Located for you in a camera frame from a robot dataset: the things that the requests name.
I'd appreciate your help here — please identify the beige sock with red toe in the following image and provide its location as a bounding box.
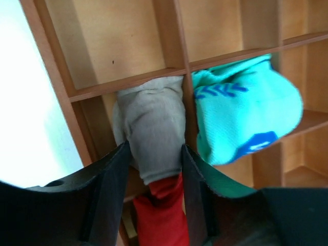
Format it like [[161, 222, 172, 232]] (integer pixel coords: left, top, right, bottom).
[[112, 76, 186, 185]]

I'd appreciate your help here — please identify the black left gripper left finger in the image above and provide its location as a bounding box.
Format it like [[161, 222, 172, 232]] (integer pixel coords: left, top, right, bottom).
[[1, 142, 132, 245]]

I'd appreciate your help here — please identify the orange compartment tray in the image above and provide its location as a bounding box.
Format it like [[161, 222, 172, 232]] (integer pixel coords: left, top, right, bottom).
[[21, 0, 327, 245]]

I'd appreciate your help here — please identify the rolled red sock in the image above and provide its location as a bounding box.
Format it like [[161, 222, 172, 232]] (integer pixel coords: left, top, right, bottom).
[[133, 174, 190, 246]]

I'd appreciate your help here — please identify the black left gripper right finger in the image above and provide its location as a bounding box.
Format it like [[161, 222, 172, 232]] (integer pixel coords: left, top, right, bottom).
[[181, 145, 327, 245]]

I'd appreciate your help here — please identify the rolled teal sock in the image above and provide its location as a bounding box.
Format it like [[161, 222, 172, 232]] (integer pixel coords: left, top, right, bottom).
[[192, 54, 303, 166]]

